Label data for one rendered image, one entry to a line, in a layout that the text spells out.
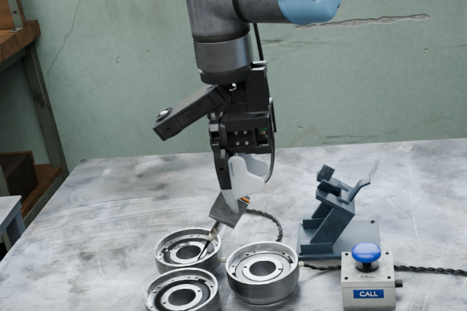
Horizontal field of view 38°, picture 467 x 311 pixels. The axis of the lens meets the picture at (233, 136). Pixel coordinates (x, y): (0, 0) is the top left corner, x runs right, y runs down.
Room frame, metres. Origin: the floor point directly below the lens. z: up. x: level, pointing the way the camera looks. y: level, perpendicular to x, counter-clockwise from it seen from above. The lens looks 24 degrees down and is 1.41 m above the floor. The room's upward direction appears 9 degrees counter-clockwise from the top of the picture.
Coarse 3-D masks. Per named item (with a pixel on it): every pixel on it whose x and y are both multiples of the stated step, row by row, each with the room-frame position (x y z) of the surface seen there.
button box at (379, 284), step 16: (384, 256) 0.79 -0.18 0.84; (352, 272) 0.76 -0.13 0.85; (368, 272) 0.76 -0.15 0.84; (384, 272) 0.75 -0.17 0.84; (352, 288) 0.74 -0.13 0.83; (368, 288) 0.74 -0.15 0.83; (384, 288) 0.74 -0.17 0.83; (352, 304) 0.74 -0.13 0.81; (368, 304) 0.74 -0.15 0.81; (384, 304) 0.74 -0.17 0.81
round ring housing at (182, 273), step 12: (168, 276) 0.83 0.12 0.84; (180, 276) 0.84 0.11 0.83; (192, 276) 0.83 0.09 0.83; (204, 276) 0.82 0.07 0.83; (156, 288) 0.82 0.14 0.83; (180, 288) 0.81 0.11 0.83; (192, 288) 0.80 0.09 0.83; (216, 288) 0.78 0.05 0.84; (144, 300) 0.78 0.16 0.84; (168, 300) 0.79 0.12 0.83; (180, 300) 0.81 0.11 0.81; (192, 300) 0.80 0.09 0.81; (216, 300) 0.77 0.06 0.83
